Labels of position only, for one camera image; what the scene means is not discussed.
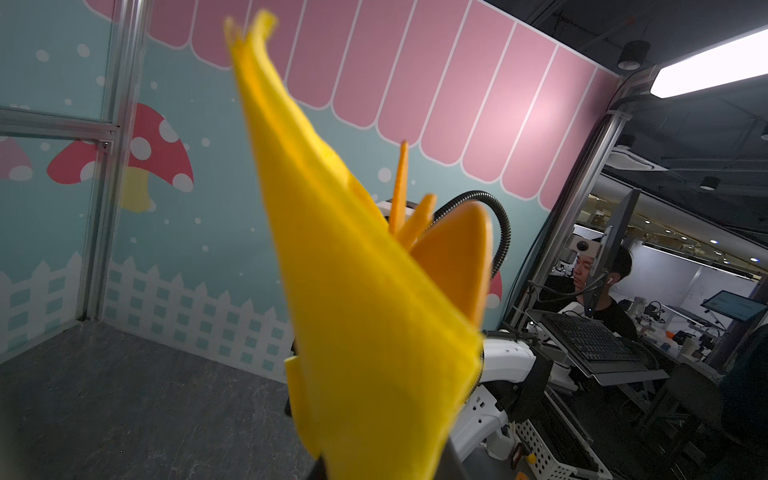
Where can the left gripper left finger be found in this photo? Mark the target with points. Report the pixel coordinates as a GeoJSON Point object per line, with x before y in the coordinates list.
{"type": "Point", "coordinates": [318, 470]}

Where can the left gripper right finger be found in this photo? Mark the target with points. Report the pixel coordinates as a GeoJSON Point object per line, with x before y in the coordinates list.
{"type": "Point", "coordinates": [451, 467]}

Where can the orange plastic fork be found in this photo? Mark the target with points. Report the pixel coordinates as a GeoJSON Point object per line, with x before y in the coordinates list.
{"type": "Point", "coordinates": [415, 225]}

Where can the orange plastic spoon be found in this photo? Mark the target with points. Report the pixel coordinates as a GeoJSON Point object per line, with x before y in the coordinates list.
{"type": "Point", "coordinates": [456, 253]}

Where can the black keyboard on tray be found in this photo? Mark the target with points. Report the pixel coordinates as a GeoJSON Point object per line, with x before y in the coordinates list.
{"type": "Point", "coordinates": [592, 343]}

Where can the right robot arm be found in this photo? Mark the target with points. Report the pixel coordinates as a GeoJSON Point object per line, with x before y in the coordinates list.
{"type": "Point", "coordinates": [509, 386]}

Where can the orange plastic knife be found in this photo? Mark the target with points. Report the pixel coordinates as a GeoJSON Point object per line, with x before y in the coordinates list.
{"type": "Point", "coordinates": [398, 202]}

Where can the white perforated storage bin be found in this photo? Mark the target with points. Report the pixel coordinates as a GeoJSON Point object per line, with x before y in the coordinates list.
{"type": "Point", "coordinates": [560, 446]}

